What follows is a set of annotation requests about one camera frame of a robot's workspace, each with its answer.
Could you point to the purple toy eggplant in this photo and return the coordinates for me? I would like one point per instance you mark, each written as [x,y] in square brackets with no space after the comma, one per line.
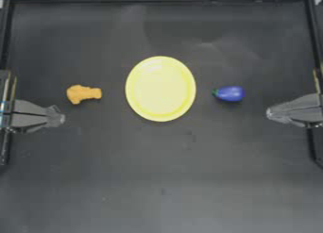
[230,93]

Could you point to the yellow plate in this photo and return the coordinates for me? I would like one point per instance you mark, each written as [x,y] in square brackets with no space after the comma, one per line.
[160,89]

